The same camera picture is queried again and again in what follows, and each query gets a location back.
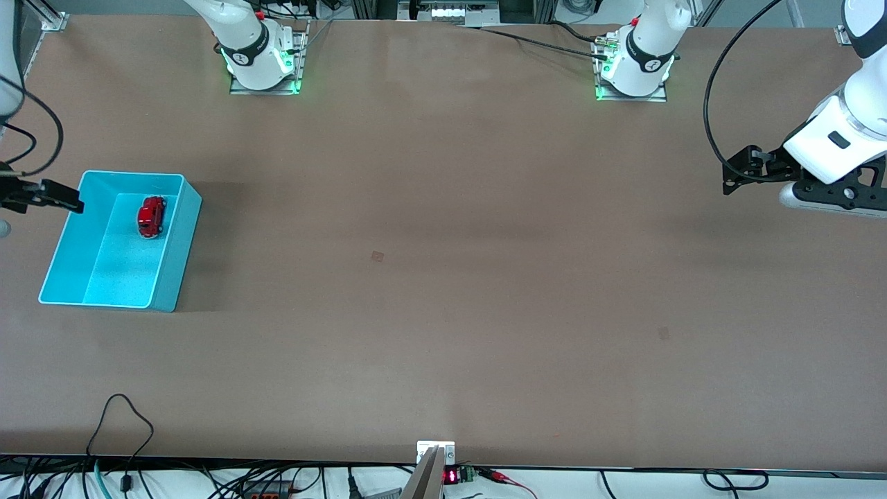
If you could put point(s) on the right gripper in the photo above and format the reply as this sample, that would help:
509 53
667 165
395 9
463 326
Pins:
21 194

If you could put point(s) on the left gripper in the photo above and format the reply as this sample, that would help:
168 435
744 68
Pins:
775 166

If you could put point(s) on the red beetle toy car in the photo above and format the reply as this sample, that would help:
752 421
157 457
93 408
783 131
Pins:
151 217

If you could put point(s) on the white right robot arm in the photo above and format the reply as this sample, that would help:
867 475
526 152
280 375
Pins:
242 34

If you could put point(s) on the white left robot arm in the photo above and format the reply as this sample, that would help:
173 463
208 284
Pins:
872 90

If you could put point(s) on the blue plastic box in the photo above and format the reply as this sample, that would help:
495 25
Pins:
125 270

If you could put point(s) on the equipment with lit panel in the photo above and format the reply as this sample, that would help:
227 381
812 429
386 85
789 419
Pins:
450 12

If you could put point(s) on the dark power strip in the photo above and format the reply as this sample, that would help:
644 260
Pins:
267 491

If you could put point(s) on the red clip lead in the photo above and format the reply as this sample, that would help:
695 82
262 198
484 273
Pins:
495 476

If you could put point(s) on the red LED display module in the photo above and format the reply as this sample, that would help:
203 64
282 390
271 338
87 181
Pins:
452 476

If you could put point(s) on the grey aluminium beam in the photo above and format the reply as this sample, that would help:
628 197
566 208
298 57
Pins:
424 482

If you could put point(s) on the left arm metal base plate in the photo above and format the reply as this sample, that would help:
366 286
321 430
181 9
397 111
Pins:
634 98

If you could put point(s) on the metal table corner bracket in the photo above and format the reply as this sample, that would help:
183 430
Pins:
842 34

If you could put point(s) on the aluminium frame profile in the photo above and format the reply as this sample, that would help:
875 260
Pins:
52 17

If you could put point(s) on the aluminium frame post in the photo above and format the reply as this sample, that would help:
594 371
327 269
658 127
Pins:
374 8
530 8

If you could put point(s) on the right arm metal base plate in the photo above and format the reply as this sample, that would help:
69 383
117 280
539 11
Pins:
303 55

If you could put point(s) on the white metal bracket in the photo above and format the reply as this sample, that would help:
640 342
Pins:
421 450

